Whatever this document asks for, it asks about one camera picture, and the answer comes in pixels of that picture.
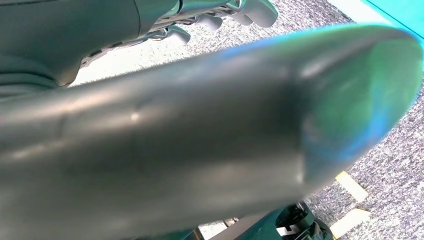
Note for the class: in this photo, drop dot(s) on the yellow floor tape square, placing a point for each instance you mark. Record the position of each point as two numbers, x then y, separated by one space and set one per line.
351 186

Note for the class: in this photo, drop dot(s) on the blue metal shelf rack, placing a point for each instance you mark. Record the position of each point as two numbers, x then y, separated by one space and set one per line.
404 13

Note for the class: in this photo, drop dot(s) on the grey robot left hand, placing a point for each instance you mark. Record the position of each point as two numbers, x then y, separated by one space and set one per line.
66 26

